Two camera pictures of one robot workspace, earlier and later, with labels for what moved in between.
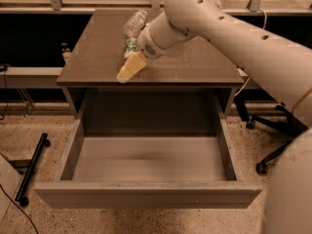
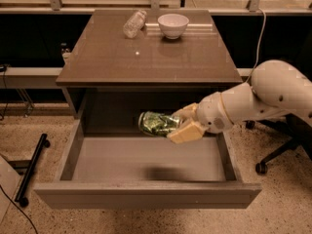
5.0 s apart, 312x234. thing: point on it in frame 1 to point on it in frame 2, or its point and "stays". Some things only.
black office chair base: [287, 124] stays
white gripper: [146, 45] to [212, 115]
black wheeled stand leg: [30, 171] stays
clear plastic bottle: [136, 23] stays
